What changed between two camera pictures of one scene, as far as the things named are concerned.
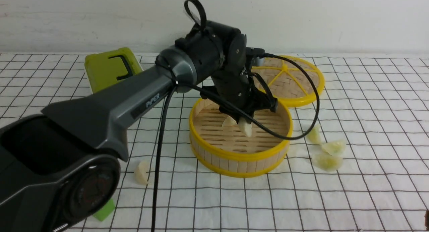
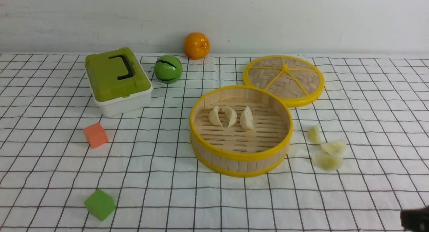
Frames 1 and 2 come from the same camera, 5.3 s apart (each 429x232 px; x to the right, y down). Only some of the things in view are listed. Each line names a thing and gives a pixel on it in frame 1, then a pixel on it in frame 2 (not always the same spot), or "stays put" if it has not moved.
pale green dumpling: [334, 148] stays put
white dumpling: [141, 173] → [213, 117]
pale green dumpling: [327, 162] stays put
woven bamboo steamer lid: [290, 85] stays put
